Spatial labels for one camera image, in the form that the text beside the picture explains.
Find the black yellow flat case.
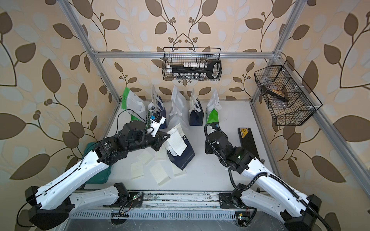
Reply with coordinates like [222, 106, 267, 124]
[238, 128, 260, 160]

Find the dark navy small bag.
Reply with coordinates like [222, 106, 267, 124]
[189, 89, 204, 126]

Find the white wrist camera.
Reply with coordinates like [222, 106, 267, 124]
[211, 122, 222, 133]
[146, 113, 166, 138]

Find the navy blue paper bag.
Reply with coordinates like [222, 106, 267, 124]
[166, 135, 196, 171]

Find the white paper bag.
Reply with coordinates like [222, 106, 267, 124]
[168, 86, 190, 130]

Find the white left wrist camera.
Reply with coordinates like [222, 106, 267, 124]
[146, 113, 166, 138]

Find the black corrugated cable hose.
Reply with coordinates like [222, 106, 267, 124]
[203, 122, 334, 231]

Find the small blue paper bag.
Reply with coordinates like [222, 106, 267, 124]
[148, 86, 167, 130]

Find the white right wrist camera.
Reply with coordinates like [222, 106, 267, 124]
[211, 122, 222, 133]

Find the tool in right basket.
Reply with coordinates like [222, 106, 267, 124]
[265, 87, 289, 103]

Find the green plastic tool case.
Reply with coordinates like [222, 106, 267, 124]
[83, 142, 111, 184]

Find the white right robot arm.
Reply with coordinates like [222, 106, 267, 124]
[205, 131, 326, 231]

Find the large green white bag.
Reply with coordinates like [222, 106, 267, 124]
[121, 87, 146, 121]

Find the small green paper bag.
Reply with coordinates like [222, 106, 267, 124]
[206, 89, 222, 124]

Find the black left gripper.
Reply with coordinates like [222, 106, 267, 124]
[125, 129, 171, 154]

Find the black wire basket back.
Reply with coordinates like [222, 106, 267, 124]
[161, 46, 222, 81]

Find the black socket set holder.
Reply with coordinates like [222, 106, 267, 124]
[167, 59, 222, 80]

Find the aluminium front rail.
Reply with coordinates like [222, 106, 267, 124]
[62, 189, 301, 211]

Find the black wire basket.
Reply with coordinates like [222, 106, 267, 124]
[254, 61, 323, 126]
[161, 46, 222, 81]

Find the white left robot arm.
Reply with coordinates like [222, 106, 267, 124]
[25, 120, 170, 231]

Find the black wire basket right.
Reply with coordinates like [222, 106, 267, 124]
[254, 61, 323, 126]

